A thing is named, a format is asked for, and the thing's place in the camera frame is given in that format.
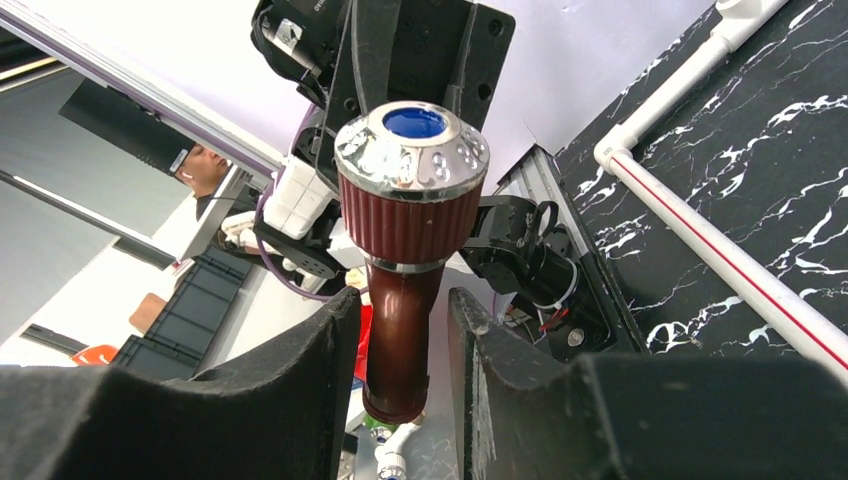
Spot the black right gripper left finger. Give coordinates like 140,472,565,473
1,288,361,479

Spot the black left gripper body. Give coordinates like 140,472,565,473
314,0,516,192

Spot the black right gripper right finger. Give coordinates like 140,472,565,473
448,288,847,479

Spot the dark red water faucet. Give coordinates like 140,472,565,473
335,100,490,424

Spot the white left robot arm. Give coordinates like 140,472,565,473
250,1,516,293

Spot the person in black cap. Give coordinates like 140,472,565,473
59,80,231,218

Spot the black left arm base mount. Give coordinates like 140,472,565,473
460,195,645,363

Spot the white pipe frame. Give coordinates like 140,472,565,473
593,0,847,383

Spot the aluminium table frame rail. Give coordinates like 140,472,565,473
1,1,286,179

